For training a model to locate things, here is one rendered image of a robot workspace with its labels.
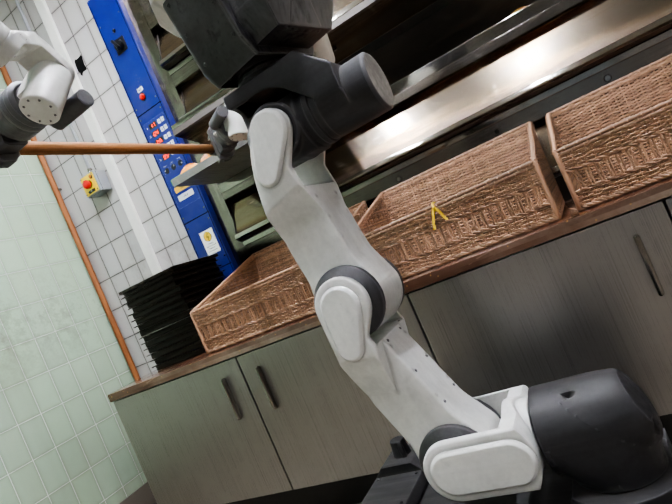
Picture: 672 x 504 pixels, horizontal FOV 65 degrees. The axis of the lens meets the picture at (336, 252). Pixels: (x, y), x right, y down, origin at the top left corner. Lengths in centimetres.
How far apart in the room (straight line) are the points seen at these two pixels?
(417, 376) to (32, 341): 191
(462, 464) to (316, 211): 52
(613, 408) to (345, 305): 46
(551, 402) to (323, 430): 81
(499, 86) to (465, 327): 83
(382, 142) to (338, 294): 105
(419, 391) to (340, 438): 63
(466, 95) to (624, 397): 117
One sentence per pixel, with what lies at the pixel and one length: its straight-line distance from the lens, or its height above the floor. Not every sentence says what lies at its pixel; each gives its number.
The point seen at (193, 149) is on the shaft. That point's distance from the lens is 170.
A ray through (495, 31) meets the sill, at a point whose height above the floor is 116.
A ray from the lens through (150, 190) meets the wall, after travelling 250.
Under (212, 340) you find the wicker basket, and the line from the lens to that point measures 178.
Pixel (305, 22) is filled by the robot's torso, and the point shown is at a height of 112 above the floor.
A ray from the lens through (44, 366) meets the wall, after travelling 259.
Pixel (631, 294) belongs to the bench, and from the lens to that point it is 131.
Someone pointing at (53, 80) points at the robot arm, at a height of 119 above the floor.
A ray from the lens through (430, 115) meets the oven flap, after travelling 187.
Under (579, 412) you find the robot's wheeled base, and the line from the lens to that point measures 96.
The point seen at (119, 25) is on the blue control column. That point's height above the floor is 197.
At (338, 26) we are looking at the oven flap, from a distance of 186.
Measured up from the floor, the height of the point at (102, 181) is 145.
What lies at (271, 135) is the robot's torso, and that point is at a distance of 99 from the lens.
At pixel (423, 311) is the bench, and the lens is 137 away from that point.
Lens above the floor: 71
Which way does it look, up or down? level
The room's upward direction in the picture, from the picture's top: 24 degrees counter-clockwise
